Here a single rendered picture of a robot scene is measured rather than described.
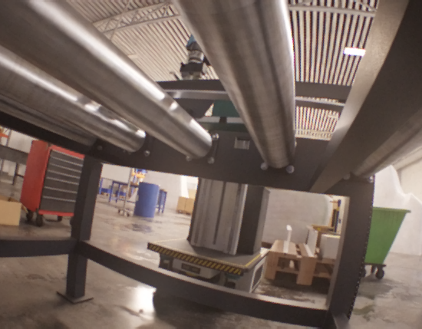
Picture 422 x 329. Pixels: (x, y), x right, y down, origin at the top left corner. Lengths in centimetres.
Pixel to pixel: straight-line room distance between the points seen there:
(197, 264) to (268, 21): 138
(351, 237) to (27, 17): 96
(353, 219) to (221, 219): 114
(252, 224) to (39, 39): 173
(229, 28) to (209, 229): 168
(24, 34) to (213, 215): 167
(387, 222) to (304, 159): 237
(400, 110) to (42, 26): 42
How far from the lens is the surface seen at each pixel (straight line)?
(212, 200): 183
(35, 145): 310
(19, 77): 67
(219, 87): 104
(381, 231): 317
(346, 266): 88
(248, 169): 90
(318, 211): 403
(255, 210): 185
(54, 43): 39
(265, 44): 26
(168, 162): 102
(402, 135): 48
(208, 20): 23
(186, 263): 155
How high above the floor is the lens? 65
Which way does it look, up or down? 9 degrees up
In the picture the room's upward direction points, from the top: 10 degrees clockwise
